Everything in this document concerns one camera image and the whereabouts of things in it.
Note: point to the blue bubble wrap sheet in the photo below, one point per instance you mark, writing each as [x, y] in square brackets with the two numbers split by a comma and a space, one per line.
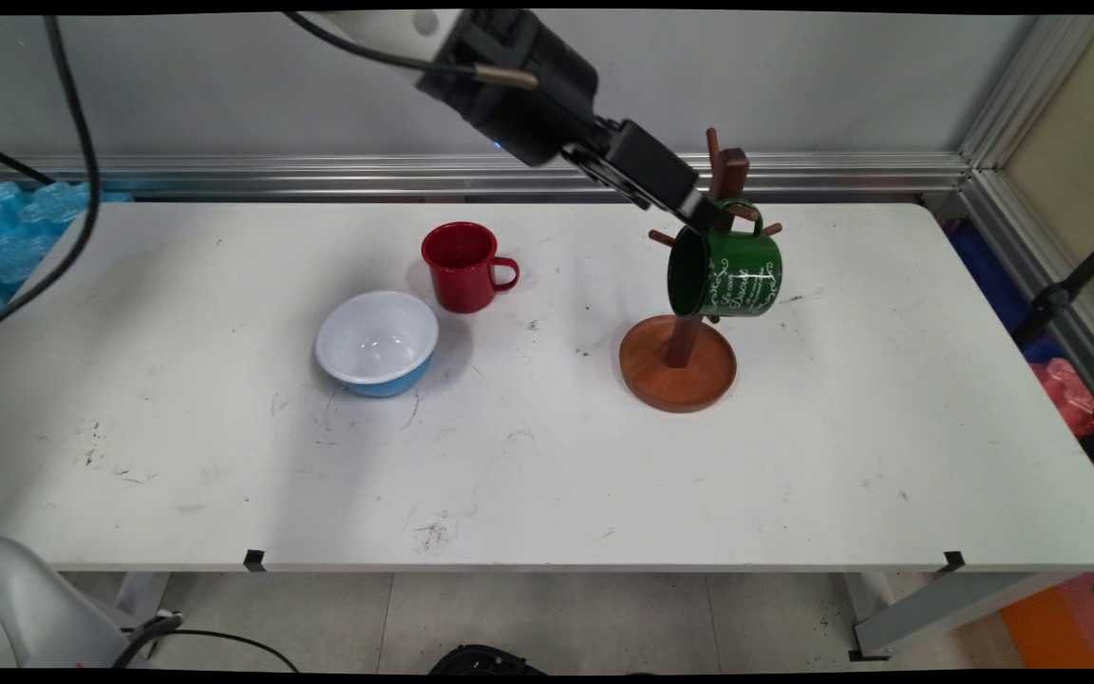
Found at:
[6, 237]

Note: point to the orange box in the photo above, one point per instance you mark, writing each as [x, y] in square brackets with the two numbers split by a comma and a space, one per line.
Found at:
[1046, 627]

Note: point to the horizontal aluminium frame rail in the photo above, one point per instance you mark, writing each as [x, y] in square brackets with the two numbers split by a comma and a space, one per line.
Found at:
[319, 176]

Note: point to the black tripod stand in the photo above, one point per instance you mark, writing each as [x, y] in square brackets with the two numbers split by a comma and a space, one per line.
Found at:
[1079, 275]

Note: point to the grey table leg with foot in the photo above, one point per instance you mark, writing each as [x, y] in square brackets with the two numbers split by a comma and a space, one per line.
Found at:
[936, 608]

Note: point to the grey rounded robot base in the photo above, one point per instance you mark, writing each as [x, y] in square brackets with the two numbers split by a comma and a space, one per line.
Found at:
[25, 608]

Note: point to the blue plastic crate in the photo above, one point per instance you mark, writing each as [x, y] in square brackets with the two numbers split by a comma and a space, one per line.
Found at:
[989, 275]

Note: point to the green enamel mug white lettering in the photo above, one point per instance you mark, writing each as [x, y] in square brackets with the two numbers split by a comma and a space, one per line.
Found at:
[742, 275]

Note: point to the beige partition panel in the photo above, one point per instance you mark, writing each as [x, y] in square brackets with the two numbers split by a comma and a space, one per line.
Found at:
[1074, 161]

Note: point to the blue bowl white inside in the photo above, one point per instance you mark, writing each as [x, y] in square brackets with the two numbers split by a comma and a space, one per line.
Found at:
[376, 337]

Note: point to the black electronic device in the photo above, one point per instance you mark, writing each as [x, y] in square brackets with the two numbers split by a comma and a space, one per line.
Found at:
[485, 660]

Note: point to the brown wooden mug tree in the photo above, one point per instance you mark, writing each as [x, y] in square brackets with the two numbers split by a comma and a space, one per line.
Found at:
[680, 380]

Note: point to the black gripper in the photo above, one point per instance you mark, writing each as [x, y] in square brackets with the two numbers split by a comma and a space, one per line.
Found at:
[528, 95]

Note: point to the red enamel mug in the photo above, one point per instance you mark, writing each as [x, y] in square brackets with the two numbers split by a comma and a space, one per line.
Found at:
[457, 275]

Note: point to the red plastic bag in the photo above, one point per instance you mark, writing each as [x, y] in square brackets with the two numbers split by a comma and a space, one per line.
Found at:
[1069, 394]

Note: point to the aluminium corner frame post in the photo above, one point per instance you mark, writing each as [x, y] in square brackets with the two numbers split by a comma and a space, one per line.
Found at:
[1022, 152]

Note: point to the black table edge clip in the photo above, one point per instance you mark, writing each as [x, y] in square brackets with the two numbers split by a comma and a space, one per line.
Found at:
[254, 560]
[953, 560]

